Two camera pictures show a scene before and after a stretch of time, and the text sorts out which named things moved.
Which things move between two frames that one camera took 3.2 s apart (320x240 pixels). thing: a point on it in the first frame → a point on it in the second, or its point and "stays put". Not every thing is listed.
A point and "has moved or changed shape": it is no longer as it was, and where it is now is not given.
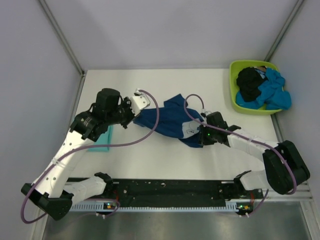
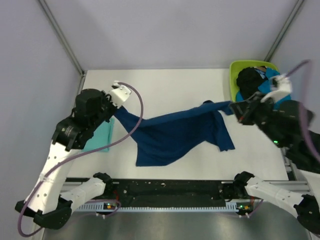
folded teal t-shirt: [104, 139] stays put
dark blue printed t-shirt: [174, 122] has moved or changed shape
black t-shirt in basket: [248, 80] stays put
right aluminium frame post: [283, 30] stays put
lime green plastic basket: [235, 66] stays put
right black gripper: [204, 141] → [244, 108]
